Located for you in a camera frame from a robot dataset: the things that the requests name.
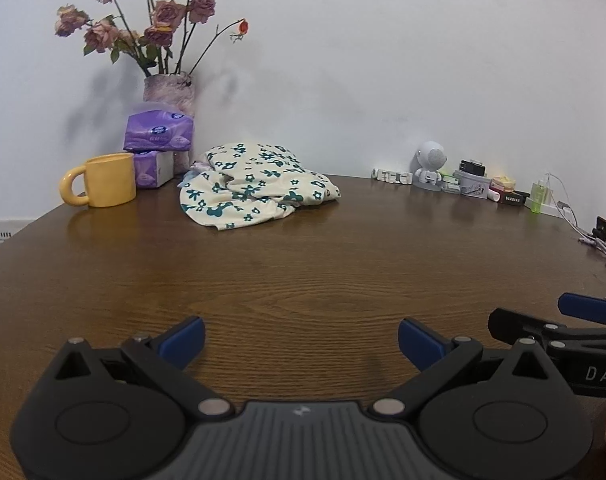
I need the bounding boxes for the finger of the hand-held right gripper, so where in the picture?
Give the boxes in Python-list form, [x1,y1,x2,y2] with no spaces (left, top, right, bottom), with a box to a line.
[489,308,606,351]
[558,292,606,325]

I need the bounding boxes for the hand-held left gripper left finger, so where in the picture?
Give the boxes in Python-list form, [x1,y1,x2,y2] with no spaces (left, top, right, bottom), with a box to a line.
[53,316,234,418]

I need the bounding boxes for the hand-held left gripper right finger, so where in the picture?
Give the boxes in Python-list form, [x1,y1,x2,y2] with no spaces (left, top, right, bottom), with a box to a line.
[373,317,554,418]

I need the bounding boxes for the cream green-flowered garment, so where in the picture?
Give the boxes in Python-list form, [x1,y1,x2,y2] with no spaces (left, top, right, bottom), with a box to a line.
[179,142,342,232]

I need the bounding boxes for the white power strip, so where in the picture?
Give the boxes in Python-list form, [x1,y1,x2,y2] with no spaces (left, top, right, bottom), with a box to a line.
[525,200,578,223]

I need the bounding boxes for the green bottle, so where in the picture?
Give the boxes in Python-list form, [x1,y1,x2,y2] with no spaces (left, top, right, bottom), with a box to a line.
[529,180,546,215]

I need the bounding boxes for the purple tissue pack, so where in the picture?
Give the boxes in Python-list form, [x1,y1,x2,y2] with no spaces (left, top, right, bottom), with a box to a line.
[133,150,176,190]
[123,102,194,152]

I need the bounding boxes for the pink floral garment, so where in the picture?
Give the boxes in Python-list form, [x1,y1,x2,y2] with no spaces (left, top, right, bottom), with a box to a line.
[182,161,211,188]

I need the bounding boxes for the yellow mug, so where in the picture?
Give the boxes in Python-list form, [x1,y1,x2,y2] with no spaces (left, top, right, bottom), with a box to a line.
[59,152,137,208]

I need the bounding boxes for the white robot speaker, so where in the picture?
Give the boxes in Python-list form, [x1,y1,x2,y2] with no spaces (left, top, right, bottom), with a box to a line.
[412,140,448,191]

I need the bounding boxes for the purple fuzzy vase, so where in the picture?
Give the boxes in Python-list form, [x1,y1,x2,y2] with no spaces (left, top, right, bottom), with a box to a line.
[143,72,198,116]

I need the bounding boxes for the dried rose bouquet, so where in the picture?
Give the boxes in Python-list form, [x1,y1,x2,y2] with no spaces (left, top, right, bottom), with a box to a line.
[54,0,251,77]

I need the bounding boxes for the white cables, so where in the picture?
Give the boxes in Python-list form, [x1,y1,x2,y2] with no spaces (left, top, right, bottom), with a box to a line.
[543,172,606,261]

